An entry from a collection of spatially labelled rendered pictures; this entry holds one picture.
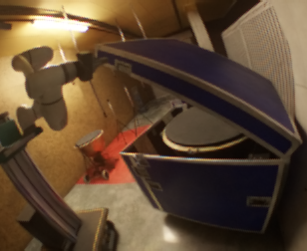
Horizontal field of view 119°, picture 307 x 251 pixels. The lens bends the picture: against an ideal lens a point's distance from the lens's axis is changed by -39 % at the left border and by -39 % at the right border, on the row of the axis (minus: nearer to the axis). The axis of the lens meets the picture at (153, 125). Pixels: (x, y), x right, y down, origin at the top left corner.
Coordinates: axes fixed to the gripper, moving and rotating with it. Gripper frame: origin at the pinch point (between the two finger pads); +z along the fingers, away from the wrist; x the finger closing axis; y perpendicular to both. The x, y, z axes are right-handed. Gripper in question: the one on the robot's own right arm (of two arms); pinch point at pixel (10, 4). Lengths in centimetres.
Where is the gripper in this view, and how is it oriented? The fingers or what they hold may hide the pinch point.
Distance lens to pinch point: 44.2
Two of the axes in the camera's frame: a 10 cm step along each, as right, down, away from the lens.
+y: 9.6, 2.5, 1.3
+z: -0.4, -3.3, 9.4
